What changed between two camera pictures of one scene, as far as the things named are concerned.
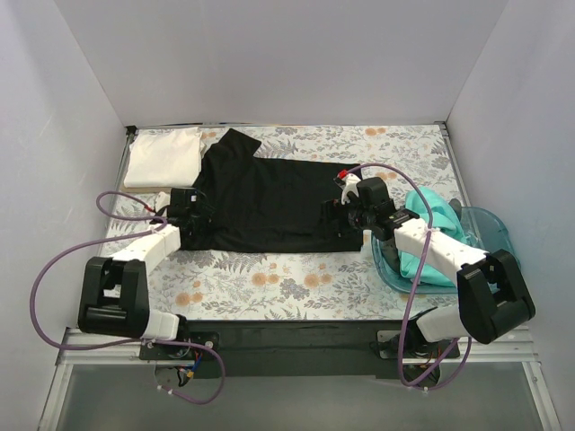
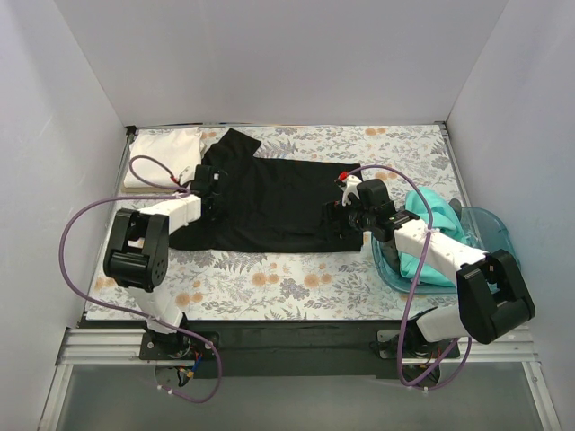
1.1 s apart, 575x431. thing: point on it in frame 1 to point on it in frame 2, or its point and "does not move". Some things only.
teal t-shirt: x=434 y=269 does not move
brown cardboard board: x=149 y=190 does not move
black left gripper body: x=198 y=220 to x=214 y=189
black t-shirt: x=265 y=203 does not move
